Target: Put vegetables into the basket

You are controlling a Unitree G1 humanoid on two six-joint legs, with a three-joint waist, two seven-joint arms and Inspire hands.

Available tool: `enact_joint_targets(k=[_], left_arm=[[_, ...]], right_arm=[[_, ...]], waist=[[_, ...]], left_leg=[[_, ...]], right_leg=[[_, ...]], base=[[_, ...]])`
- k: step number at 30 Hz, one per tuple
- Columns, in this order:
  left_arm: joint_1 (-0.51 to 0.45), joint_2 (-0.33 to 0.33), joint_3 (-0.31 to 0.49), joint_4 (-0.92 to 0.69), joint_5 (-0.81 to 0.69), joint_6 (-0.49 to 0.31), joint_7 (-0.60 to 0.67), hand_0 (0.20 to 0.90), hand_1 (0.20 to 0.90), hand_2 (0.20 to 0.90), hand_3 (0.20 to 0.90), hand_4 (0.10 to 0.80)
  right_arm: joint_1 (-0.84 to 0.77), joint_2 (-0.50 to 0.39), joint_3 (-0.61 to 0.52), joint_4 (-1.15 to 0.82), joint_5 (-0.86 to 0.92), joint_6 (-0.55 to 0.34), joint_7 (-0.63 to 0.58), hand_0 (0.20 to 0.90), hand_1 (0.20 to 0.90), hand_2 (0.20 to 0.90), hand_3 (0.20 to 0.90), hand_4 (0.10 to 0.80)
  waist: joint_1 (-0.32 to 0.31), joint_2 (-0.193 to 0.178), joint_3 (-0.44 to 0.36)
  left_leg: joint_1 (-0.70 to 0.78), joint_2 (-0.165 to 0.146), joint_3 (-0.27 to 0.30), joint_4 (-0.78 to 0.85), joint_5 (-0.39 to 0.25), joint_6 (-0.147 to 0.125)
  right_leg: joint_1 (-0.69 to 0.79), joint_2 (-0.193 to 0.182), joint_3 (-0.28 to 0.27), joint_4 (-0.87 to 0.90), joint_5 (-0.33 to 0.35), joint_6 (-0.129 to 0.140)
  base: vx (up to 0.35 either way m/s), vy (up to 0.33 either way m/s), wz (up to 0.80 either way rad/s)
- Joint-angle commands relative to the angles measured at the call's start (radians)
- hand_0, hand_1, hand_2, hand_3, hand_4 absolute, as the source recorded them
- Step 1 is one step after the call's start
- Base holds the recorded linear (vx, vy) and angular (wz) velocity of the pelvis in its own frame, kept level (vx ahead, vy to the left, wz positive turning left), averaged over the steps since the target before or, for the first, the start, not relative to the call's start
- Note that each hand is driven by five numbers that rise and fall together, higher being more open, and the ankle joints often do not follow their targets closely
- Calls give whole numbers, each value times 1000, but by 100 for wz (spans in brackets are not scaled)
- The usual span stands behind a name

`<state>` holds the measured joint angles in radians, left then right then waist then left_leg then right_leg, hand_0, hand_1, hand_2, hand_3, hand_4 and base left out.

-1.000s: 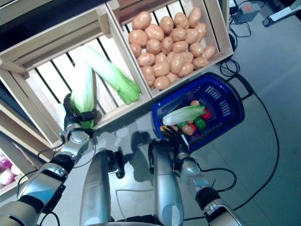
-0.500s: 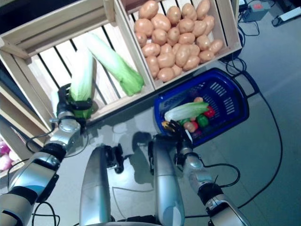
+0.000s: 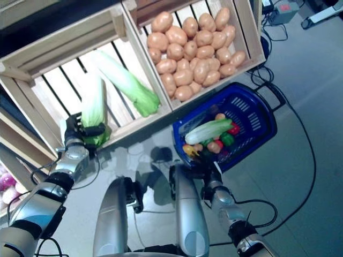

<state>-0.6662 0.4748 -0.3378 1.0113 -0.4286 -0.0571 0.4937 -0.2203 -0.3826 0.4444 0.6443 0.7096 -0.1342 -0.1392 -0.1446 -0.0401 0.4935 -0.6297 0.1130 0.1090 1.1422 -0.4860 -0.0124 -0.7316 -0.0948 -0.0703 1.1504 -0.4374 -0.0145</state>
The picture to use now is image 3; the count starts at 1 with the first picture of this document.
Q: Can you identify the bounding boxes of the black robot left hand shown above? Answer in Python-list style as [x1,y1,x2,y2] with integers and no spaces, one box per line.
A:
[64,111,107,147]

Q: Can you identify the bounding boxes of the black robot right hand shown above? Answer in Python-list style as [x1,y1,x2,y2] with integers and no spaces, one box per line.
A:
[187,158,223,188]

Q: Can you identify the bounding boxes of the napa cabbage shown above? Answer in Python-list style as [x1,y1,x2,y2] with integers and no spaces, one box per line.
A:
[184,118,233,145]
[80,76,112,147]
[93,49,161,118]

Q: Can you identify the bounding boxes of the blue plastic shopping basket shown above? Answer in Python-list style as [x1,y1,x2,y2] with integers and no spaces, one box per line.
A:
[171,81,287,173]

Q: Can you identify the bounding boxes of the yellow bell pepper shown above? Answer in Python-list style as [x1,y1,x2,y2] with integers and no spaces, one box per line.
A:
[182,144,199,158]

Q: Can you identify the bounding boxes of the orange round vegetable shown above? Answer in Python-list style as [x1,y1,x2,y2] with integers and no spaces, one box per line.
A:
[207,140,223,154]

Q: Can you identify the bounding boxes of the silver robot right leg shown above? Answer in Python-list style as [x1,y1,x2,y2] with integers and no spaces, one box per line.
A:
[168,163,211,255]

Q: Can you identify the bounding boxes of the silver robot leg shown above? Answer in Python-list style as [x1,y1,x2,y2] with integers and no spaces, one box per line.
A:
[92,175,147,257]
[168,163,211,255]

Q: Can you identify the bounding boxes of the green bell pepper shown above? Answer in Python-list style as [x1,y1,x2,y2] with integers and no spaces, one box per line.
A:
[219,133,236,147]

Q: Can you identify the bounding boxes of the wooden slatted crate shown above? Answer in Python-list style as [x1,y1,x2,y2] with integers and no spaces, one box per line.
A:
[0,4,172,150]

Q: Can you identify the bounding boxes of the red bell pepper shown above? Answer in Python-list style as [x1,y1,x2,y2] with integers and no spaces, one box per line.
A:
[227,122,241,136]

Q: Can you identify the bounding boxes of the silver robot left leg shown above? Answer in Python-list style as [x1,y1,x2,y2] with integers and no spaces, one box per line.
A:
[92,175,147,257]

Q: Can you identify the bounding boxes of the wooden potato crate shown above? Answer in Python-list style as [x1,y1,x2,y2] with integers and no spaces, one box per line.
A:
[122,0,266,112]

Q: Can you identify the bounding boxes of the grey box with red label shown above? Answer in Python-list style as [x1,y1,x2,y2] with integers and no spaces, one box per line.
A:
[272,2,300,22]

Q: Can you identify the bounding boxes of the white standing desk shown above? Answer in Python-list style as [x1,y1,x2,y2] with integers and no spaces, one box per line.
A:
[301,4,343,29]

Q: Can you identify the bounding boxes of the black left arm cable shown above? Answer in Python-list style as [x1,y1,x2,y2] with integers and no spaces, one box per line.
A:
[30,154,100,191]

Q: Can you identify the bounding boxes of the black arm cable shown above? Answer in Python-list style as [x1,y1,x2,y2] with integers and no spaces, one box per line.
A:
[233,199,279,237]
[30,154,100,191]

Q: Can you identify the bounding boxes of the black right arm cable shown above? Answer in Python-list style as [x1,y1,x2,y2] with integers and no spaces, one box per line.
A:
[233,199,279,237]

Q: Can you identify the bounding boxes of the long black floor cable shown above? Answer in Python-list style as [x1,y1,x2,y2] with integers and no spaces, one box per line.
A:
[250,66,317,247]

